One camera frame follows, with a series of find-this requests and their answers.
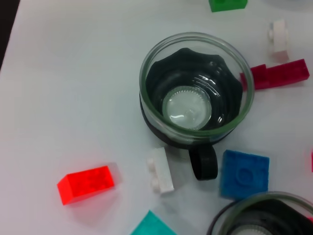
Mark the teal flat square brick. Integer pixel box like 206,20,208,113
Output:
129,210,178,235

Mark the green plastic brick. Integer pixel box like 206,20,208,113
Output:
208,0,249,13

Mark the translucent red long brick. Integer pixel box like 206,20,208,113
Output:
56,164,118,206

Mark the blue flat square brick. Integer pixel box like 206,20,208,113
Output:
219,149,270,199

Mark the dark red long brick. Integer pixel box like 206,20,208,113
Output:
239,58,311,92

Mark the white plastic brick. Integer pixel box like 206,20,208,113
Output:
146,146,176,195
266,19,291,62

